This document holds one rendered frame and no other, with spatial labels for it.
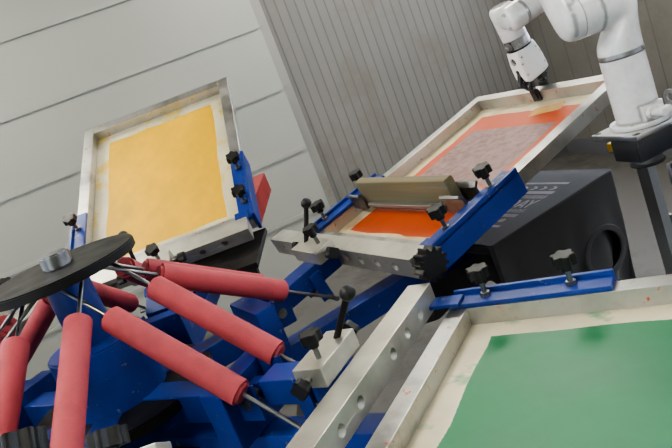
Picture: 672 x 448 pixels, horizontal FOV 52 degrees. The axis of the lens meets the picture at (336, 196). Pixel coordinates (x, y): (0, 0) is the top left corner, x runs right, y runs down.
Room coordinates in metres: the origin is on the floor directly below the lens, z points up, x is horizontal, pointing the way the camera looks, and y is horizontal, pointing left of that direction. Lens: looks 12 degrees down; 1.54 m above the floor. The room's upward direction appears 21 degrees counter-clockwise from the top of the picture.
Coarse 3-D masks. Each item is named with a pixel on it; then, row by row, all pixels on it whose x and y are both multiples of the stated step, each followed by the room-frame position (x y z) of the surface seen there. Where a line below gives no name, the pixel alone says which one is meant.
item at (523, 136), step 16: (528, 112) 1.98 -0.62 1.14; (560, 112) 1.84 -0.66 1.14; (512, 128) 1.93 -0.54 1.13; (528, 128) 1.86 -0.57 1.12; (544, 128) 1.80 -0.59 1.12; (496, 144) 1.88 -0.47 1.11; (512, 144) 1.82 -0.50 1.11; (528, 144) 1.76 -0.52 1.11; (480, 160) 1.84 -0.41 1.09; (496, 160) 1.78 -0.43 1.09; (512, 160) 1.72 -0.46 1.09; (464, 176) 1.80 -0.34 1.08; (416, 224) 1.68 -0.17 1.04; (432, 224) 1.63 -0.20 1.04
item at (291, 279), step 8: (304, 264) 1.61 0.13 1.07; (312, 264) 1.58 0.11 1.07; (328, 264) 1.59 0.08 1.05; (336, 264) 1.60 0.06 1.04; (296, 272) 1.59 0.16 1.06; (304, 272) 1.56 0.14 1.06; (312, 272) 1.57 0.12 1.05; (320, 272) 1.57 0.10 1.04; (328, 272) 1.58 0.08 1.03; (288, 280) 1.57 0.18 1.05; (296, 280) 1.55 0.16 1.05; (304, 280) 1.55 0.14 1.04; (296, 288) 1.54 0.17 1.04; (304, 288) 1.55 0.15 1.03; (312, 288) 1.56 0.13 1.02; (288, 296) 1.53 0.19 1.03; (296, 296) 1.54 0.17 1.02; (304, 296) 1.55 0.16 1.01; (296, 304) 1.53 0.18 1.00
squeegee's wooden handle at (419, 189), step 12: (360, 180) 1.91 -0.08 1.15; (372, 180) 1.85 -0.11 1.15; (384, 180) 1.79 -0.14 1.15; (396, 180) 1.74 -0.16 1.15; (408, 180) 1.69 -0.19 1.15; (420, 180) 1.65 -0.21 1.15; (432, 180) 1.60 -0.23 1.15; (444, 180) 1.56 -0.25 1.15; (360, 192) 1.92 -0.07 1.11; (372, 192) 1.86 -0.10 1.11; (384, 192) 1.81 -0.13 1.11; (396, 192) 1.76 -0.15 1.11; (408, 192) 1.71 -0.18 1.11; (420, 192) 1.66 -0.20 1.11; (432, 192) 1.62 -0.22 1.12; (444, 192) 1.58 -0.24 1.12; (456, 192) 1.57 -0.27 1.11
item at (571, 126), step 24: (480, 96) 2.26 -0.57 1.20; (504, 96) 2.12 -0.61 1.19; (528, 96) 2.04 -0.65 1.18; (552, 96) 1.96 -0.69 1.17; (600, 96) 1.71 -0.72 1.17; (456, 120) 2.18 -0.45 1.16; (576, 120) 1.66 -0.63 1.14; (432, 144) 2.12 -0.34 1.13; (552, 144) 1.61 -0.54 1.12; (408, 168) 2.07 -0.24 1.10; (528, 168) 1.56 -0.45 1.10; (384, 240) 1.61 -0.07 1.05; (408, 240) 1.53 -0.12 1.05
